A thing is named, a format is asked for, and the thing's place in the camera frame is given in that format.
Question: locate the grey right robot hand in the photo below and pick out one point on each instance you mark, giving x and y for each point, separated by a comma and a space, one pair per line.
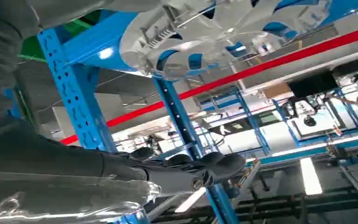
74, 167

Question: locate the blue metal shelf rack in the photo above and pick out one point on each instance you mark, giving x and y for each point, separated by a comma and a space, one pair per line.
77, 92

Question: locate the ceiling light strip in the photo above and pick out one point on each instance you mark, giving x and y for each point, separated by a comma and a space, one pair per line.
310, 176
191, 200

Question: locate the green plastic crate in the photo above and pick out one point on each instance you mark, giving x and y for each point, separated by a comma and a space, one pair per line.
32, 48

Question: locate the brown cardboard box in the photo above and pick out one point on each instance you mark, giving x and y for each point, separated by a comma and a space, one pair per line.
276, 90

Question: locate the black monitor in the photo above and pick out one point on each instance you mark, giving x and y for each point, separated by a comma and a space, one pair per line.
313, 83

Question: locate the blue metal frame rack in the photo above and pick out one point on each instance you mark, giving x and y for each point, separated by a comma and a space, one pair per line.
253, 123

